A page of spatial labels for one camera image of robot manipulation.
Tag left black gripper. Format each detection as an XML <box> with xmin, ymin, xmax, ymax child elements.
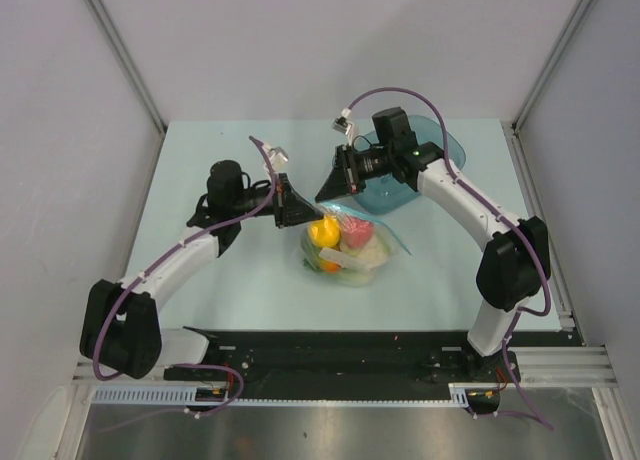
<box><xmin>231</xmin><ymin>174</ymin><xmax>323</xmax><ymax>230</ymax></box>

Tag clear zip top bag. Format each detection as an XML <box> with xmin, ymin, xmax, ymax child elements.
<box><xmin>299</xmin><ymin>202</ymin><xmax>411</xmax><ymax>287</ymax></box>

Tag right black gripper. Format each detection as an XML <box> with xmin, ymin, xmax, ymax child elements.
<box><xmin>318</xmin><ymin>144</ymin><xmax>395</xmax><ymax>203</ymax></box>

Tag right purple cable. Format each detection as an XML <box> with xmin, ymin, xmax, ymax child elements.
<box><xmin>347</xmin><ymin>87</ymin><xmax>555</xmax><ymax>431</ymax></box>

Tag white cable duct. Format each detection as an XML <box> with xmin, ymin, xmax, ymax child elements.
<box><xmin>93</xmin><ymin>376</ymin><xmax>500</xmax><ymax>408</ymax></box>

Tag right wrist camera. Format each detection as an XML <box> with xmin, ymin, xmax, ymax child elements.
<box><xmin>331</xmin><ymin>108</ymin><xmax>359</xmax><ymax>142</ymax></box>

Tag aluminium frame rail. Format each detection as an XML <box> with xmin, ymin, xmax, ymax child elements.
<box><xmin>71</xmin><ymin>346</ymin><xmax>617</xmax><ymax>388</ymax></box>

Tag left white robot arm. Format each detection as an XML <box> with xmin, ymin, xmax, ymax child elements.
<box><xmin>80</xmin><ymin>160</ymin><xmax>323</xmax><ymax>381</ymax></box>

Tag yellow fake lemon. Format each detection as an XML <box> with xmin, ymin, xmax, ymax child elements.
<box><xmin>307</xmin><ymin>215</ymin><xmax>341</xmax><ymax>248</ymax></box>

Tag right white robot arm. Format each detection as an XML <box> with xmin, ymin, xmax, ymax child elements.
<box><xmin>315</xmin><ymin>107</ymin><xmax>550</xmax><ymax>381</ymax></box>

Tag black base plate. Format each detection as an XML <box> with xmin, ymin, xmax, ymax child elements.
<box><xmin>195</xmin><ymin>330</ymin><xmax>509</xmax><ymax>388</ymax></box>

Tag teal plastic bin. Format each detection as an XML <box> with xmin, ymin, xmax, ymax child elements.
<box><xmin>355</xmin><ymin>115</ymin><xmax>444</xmax><ymax>215</ymax></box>

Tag purple cable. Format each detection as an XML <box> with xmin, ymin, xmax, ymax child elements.
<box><xmin>347</xmin><ymin>87</ymin><xmax>555</xmax><ymax>431</ymax></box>
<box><xmin>92</xmin><ymin>135</ymin><xmax>244</xmax><ymax>431</ymax></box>

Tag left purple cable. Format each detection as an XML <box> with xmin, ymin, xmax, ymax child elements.
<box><xmin>92</xmin><ymin>135</ymin><xmax>244</xmax><ymax>431</ymax></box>

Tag red fake pepper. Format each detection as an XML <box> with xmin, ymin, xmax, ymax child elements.
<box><xmin>340</xmin><ymin>216</ymin><xmax>375</xmax><ymax>249</ymax></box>

